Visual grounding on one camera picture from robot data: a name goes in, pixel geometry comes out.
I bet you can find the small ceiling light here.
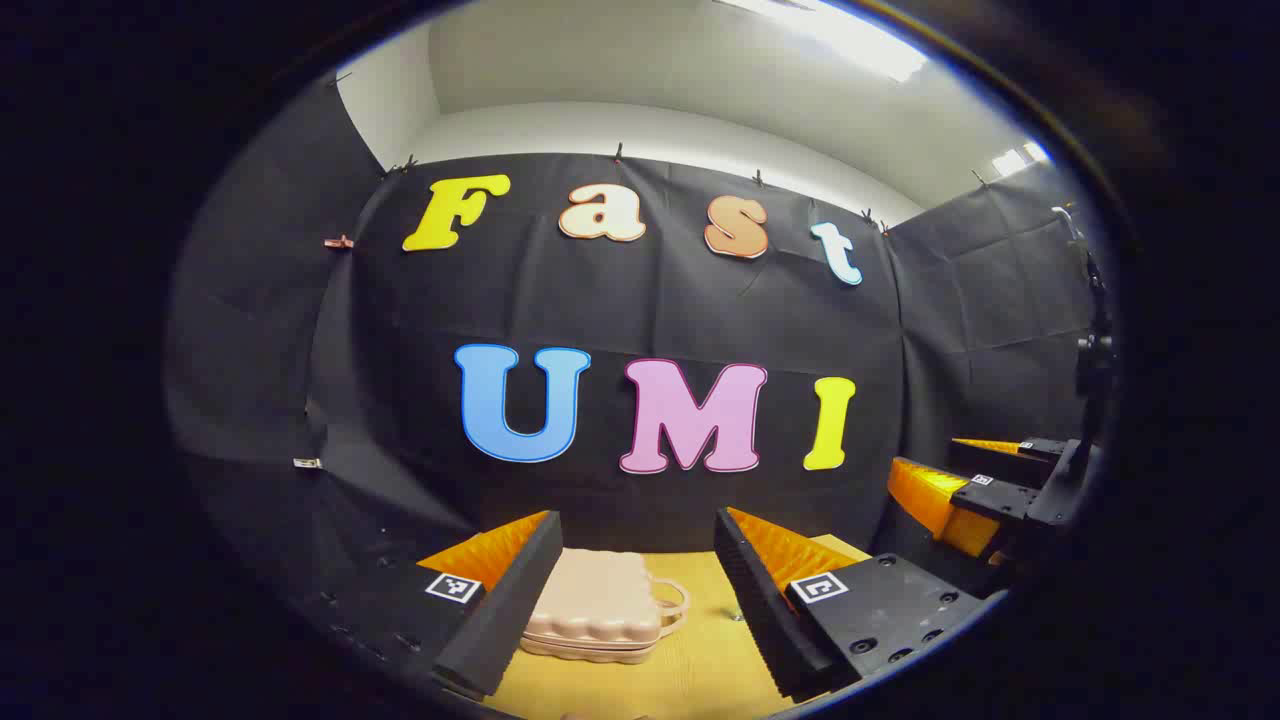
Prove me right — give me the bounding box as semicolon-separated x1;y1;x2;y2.
992;142;1051;179

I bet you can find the black backdrop cloth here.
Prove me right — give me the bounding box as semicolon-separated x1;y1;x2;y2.
165;80;1116;641

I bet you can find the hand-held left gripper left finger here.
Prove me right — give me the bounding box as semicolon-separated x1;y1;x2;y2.
295;510;564;701

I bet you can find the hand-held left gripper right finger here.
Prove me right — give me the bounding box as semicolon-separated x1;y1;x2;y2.
713;506;1006;703

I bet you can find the ceiling light panel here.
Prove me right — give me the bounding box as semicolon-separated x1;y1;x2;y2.
715;0;933;83

